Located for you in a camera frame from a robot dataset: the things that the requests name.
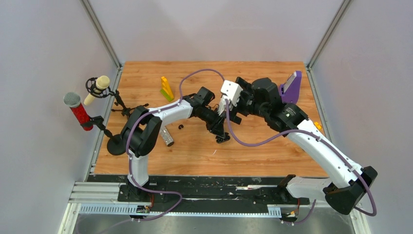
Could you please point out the colourful toy car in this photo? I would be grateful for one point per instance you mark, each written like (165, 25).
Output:
(317, 125)

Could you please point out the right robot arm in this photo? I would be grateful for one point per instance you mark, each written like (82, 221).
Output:
(347, 182)

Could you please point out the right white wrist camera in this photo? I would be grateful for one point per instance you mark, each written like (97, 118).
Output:
(230, 91)

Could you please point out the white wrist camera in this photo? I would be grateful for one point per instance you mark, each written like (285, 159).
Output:
(222, 108)
(230, 91)

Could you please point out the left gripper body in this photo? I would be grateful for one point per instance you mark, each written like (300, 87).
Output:
(212, 119)

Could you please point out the yellow green toy block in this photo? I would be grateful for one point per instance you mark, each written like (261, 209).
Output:
(166, 90)

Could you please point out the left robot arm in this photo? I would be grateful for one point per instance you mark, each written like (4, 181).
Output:
(140, 133)

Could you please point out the beige microphone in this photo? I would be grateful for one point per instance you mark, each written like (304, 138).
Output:
(96, 88)

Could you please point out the black mounting rail base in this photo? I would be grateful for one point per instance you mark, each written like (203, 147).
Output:
(206, 194)

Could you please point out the black earbud charging case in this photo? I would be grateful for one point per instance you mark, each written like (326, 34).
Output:
(222, 139)

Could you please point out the red microphone grey head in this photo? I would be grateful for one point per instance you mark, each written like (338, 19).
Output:
(73, 101)

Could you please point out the silver glitter microphone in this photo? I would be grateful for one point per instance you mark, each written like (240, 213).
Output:
(165, 135)

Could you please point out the purple stand with phone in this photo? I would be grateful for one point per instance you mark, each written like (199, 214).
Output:
(290, 90)

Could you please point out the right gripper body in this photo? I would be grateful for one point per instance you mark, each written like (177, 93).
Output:
(246, 106)

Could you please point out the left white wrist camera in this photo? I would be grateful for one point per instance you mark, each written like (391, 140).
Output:
(222, 108)

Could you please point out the black round stand base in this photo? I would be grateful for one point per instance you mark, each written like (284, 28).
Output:
(116, 146)

